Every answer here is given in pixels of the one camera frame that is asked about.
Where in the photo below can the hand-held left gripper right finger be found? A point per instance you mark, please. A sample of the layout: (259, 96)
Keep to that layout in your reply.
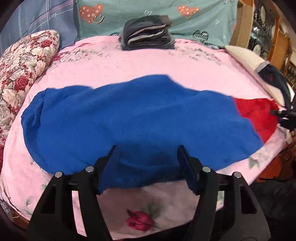
(188, 172)

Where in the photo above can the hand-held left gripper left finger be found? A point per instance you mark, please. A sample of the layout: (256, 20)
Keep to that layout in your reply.
(108, 172)

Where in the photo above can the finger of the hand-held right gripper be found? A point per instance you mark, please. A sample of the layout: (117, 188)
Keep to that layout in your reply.
(275, 112)

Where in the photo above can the blue and red pants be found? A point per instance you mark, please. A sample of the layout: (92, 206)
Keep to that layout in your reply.
(129, 125)

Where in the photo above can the stack of dark folded pants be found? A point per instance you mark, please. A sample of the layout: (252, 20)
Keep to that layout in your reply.
(148, 32)

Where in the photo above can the dark navy cloth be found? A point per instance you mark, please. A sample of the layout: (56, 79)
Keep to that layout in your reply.
(275, 81)

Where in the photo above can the cream textured pillow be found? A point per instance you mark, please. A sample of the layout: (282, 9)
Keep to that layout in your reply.
(249, 62)

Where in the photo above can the ornate metal railing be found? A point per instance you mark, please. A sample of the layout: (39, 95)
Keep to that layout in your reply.
(266, 25)

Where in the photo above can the pink floral bedsheet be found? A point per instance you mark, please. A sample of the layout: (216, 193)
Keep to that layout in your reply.
(166, 62)

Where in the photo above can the red floral quilt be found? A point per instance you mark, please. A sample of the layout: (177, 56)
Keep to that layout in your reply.
(20, 69)

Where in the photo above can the teal heart pattern pillow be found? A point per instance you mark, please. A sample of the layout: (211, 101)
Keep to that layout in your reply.
(157, 17)

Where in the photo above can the blue plaid pillow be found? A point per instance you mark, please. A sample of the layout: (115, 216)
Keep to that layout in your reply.
(34, 22)

